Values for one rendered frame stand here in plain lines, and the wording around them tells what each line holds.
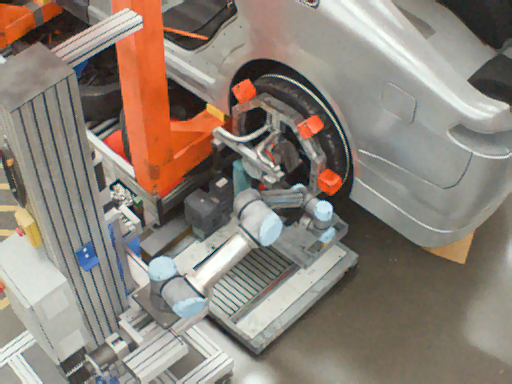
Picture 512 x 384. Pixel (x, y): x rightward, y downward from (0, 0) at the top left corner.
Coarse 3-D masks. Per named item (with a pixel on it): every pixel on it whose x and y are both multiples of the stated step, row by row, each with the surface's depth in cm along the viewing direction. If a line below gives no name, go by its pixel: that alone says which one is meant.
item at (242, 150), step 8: (216, 136) 332; (224, 136) 329; (232, 144) 326; (240, 144) 325; (240, 152) 324; (248, 152) 322; (256, 160) 319; (264, 168) 317; (272, 176) 316; (280, 176) 313
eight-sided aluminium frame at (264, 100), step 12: (264, 96) 326; (240, 108) 340; (252, 108) 332; (264, 108) 326; (276, 108) 321; (288, 108) 321; (240, 120) 349; (288, 120) 317; (300, 120) 318; (240, 132) 355; (312, 144) 322; (312, 156) 320; (324, 156) 323; (312, 168) 325; (324, 168) 328; (312, 180) 331; (312, 192) 336
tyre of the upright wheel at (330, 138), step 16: (256, 80) 338; (272, 80) 328; (288, 80) 325; (304, 80) 325; (288, 96) 322; (304, 96) 319; (320, 96) 321; (304, 112) 320; (320, 112) 318; (336, 128) 320; (336, 144) 321; (336, 160) 324; (320, 192) 347
